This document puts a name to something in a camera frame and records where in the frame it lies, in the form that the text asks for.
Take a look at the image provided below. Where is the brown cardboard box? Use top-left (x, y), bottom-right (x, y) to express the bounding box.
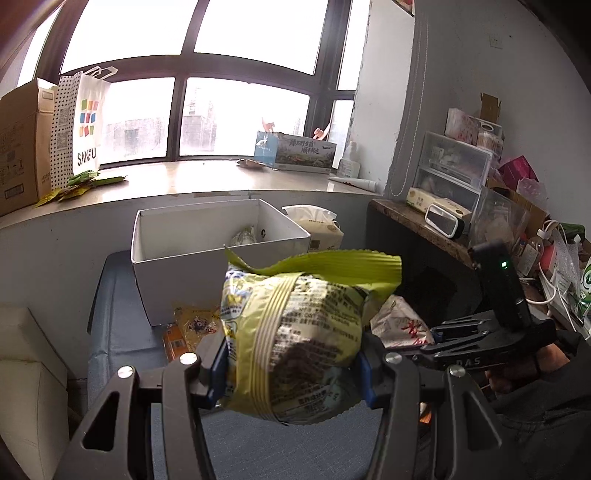
top-left (0, 78), bottom-right (58, 217)

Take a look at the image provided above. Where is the white plastic bottle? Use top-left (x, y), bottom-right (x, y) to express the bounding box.
top-left (339, 141), bottom-right (361, 180)

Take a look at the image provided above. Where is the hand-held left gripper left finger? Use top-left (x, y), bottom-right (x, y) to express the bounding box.
top-left (53, 330), bottom-right (232, 480)

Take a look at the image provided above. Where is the green snack bag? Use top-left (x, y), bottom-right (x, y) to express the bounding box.
top-left (218, 247), bottom-right (403, 425)

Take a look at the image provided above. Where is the white dotted paper bag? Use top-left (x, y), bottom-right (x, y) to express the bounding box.
top-left (50, 66), bottom-right (118, 190)

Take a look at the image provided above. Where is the clear plastic bag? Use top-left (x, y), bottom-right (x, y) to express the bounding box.
top-left (468, 187), bottom-right (528, 253)

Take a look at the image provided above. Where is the black window frame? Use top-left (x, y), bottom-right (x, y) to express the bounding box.
top-left (34, 0), bottom-right (371, 169)

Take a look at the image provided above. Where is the white cardboard box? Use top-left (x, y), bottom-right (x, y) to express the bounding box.
top-left (130, 198), bottom-right (312, 328)

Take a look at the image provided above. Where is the green white pack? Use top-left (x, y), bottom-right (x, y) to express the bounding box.
top-left (573, 257), bottom-right (591, 325)

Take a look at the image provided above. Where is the pink box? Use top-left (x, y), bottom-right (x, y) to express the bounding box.
top-left (499, 155), bottom-right (539, 188)

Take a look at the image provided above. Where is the beige tissue pack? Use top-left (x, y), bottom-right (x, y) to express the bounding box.
top-left (281, 204), bottom-right (345, 253)

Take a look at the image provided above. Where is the printed landscape carton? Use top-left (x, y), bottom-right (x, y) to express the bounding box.
top-left (254, 130), bottom-right (338, 174)

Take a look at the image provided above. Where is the white red-print snack bag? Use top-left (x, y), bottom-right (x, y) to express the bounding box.
top-left (369, 294), bottom-right (437, 350)

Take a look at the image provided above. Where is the wooden desk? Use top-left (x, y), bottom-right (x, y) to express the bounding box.
top-left (369, 198), bottom-right (591, 334)

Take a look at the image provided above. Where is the cream cushioned seat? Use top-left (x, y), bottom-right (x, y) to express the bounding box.
top-left (0, 305), bottom-right (71, 480)

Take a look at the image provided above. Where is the yellow snack packet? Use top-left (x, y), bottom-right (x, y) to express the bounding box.
top-left (173, 302), bottom-right (227, 356)

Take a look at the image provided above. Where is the white red tube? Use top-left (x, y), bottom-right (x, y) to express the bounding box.
top-left (328, 175), bottom-right (384, 194)

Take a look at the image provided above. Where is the orange snack packet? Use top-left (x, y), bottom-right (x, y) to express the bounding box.
top-left (163, 323), bottom-right (191, 363)

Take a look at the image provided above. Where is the pile of green packets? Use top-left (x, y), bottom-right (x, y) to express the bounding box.
top-left (34, 170), bottom-right (129, 208)

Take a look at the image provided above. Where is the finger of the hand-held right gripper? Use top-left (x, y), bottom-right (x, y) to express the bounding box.
top-left (430, 318), bottom-right (498, 346)
top-left (399, 344), bottom-right (462, 370)

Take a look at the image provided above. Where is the white power strip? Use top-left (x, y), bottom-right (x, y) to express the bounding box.
top-left (538, 265), bottom-right (576, 320)

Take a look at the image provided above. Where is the person's right hand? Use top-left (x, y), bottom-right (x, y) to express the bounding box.
top-left (487, 344), bottom-right (573, 395)

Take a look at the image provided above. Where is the person's right forearm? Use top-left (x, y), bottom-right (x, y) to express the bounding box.
top-left (480, 332), bottom-right (591, 480)

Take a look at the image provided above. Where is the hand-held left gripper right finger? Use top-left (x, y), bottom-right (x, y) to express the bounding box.
top-left (358, 332), bottom-right (529, 480)

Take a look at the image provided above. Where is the pink patterned pack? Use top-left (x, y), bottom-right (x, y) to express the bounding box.
top-left (444, 107), bottom-right (482, 142)

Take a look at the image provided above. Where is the clear plastic drawer unit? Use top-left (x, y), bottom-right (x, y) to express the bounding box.
top-left (413, 130), bottom-right (493, 213)

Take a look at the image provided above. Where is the clear wrapped pastry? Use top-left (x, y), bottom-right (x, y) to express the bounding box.
top-left (230, 225), bottom-right (257, 248)

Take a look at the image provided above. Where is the grey-blue padded bench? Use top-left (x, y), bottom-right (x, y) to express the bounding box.
top-left (88, 251), bottom-right (394, 480)

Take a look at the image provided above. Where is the small open cardboard box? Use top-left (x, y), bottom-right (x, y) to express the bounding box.
top-left (479, 92), bottom-right (503, 124)

